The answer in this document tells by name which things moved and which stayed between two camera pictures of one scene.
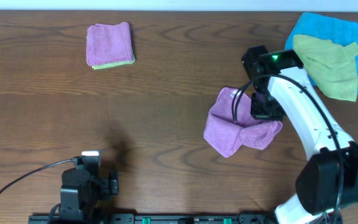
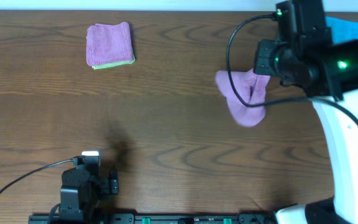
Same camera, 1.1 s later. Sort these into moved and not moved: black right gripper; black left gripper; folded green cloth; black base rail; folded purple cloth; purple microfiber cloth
Moved: purple microfiber cloth; black right gripper
Not moved: folded purple cloth; black left gripper; folded green cloth; black base rail
